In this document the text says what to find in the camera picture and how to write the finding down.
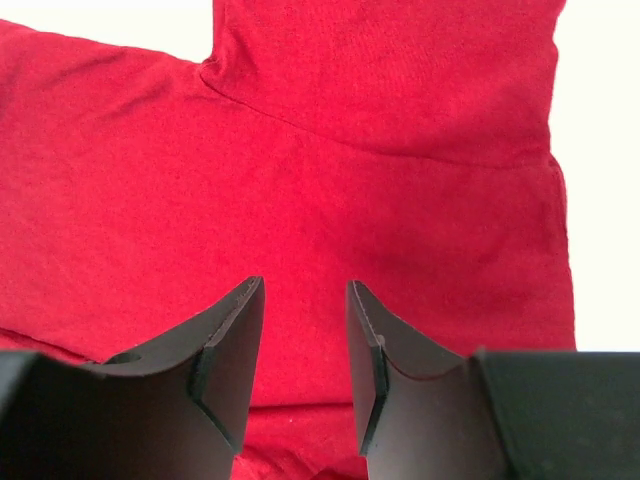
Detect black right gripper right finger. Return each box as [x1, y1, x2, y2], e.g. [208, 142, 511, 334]
[346, 281, 639, 479]

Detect red t-shirt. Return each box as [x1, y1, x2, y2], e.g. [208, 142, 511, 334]
[1, 1, 575, 479]

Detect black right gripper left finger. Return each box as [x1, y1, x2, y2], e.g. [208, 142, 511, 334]
[1, 277, 265, 479]

